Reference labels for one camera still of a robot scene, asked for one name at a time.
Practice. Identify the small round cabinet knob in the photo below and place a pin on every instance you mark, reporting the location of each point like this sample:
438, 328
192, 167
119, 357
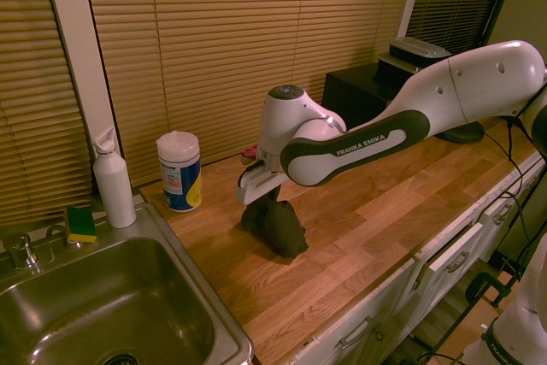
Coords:
378, 334

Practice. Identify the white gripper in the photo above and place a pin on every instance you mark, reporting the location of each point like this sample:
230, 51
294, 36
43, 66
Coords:
256, 187

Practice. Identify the white wipes canister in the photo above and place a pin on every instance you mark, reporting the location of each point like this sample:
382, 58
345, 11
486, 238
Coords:
179, 172

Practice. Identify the white open drawer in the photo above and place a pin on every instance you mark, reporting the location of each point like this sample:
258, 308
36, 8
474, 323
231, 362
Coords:
453, 245

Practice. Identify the white kitchen cabinet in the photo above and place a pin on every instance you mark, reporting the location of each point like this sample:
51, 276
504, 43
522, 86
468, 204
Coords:
384, 305

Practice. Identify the narrow tan window blind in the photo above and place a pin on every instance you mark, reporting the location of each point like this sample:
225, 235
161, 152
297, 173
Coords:
34, 104

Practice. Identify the small pink object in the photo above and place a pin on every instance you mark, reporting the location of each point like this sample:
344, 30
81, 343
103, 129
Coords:
250, 154

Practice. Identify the dark green cloth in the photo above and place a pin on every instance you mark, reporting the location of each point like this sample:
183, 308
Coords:
282, 228

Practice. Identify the stainless steel sink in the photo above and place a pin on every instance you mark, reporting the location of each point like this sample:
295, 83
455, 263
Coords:
107, 292

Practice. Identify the black clamp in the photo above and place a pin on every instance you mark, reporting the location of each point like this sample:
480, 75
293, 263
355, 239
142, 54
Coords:
483, 286

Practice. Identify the white water bottle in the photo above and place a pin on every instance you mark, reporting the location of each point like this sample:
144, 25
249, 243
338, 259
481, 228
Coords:
113, 185

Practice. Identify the wide tan window blind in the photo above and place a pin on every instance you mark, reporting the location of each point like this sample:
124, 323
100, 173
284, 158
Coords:
239, 40

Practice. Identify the dark tan window blind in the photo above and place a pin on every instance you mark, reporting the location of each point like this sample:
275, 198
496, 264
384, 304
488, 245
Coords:
453, 1

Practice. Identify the black camera stand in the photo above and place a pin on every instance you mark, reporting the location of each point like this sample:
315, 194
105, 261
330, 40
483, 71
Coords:
463, 134

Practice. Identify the green yellow sponge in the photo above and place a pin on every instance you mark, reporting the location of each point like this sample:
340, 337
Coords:
80, 224

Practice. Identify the black box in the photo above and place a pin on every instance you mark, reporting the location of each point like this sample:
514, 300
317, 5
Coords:
354, 91

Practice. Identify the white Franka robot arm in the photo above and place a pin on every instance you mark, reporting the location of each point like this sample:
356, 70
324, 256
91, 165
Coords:
363, 147

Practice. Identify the black container with clear lid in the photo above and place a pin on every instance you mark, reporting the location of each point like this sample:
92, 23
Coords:
395, 69
416, 48

